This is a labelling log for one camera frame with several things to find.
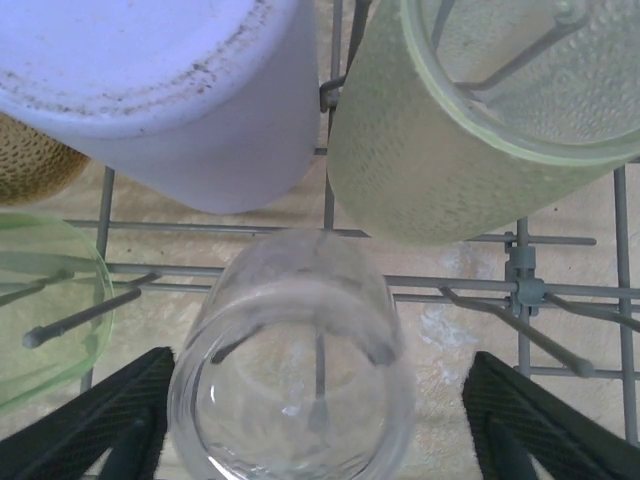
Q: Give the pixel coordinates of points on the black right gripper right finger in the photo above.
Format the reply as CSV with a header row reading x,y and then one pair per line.
x,y
540,435

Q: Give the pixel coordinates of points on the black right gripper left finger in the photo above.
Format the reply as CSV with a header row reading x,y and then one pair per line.
x,y
100,425

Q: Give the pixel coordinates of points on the transparent green glass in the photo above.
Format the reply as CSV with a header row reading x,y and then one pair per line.
x,y
55,310

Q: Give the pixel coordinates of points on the clear drinking glass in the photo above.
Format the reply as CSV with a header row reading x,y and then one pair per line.
x,y
290,310

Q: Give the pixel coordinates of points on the amber textured plastic cup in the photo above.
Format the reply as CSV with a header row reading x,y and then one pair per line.
x,y
30,165

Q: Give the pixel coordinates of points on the pale green textured cup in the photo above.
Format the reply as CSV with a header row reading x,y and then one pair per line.
x,y
410,165

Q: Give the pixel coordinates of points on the lavender plastic cup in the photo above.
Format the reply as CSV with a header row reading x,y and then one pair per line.
x,y
175,100

